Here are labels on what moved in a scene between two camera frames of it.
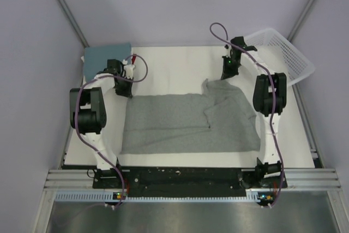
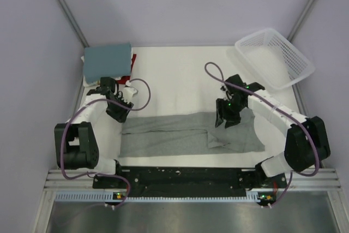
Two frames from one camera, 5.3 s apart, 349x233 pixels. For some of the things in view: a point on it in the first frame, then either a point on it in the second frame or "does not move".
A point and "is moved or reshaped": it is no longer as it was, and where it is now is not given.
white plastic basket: x=277 y=54 does not move
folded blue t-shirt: x=96 y=58 does not move
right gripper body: x=229 y=67 -> x=228 y=110
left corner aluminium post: x=62 y=3 does not move
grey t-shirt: x=220 y=119 is moved or reshaped
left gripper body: x=123 y=89 -> x=116 y=112
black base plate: x=182 y=181 does not move
